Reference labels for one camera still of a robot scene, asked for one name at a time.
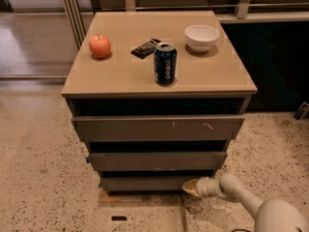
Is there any dark object at right edge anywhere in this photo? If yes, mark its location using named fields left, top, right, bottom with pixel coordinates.
left=294, top=101, right=309, bottom=120

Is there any blue pepsi can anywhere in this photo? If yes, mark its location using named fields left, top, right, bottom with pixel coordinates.
left=154, top=43, right=177, bottom=85

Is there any grey drawer cabinet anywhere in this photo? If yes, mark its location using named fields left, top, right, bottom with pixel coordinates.
left=61, top=11, right=259, bottom=196

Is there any grey drawer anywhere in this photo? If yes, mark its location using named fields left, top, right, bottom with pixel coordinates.
left=71, top=115, right=244, bottom=142
left=87, top=152, right=227, bottom=171
left=100, top=176, right=196, bottom=191

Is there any red apple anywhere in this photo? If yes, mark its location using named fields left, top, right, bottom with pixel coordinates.
left=89, top=35, right=111, bottom=59

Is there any black chocolate bar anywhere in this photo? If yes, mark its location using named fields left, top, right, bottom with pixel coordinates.
left=131, top=39, right=160, bottom=59

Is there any grey bottom drawer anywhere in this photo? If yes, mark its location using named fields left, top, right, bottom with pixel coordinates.
left=100, top=176, right=196, bottom=191

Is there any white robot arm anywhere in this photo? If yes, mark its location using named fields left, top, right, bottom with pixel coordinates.
left=183, top=173, right=309, bottom=232

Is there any grey top drawer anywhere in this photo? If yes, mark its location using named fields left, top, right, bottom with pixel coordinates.
left=71, top=115, right=244, bottom=142

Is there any grey middle drawer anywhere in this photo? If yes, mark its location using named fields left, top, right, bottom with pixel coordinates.
left=87, top=152, right=227, bottom=171

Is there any white ceramic bowl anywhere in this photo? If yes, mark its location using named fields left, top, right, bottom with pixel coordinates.
left=184, top=24, right=219, bottom=53

